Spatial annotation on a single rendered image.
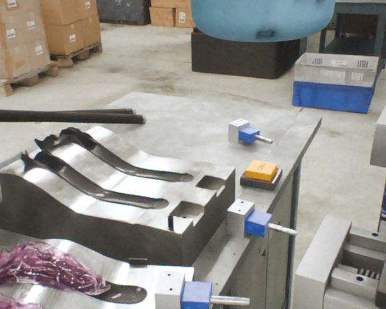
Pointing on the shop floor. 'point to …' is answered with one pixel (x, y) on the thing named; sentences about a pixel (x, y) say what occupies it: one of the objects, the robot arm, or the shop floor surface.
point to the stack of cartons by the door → (171, 13)
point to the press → (242, 56)
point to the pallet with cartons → (71, 29)
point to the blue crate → (332, 96)
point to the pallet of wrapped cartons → (16, 46)
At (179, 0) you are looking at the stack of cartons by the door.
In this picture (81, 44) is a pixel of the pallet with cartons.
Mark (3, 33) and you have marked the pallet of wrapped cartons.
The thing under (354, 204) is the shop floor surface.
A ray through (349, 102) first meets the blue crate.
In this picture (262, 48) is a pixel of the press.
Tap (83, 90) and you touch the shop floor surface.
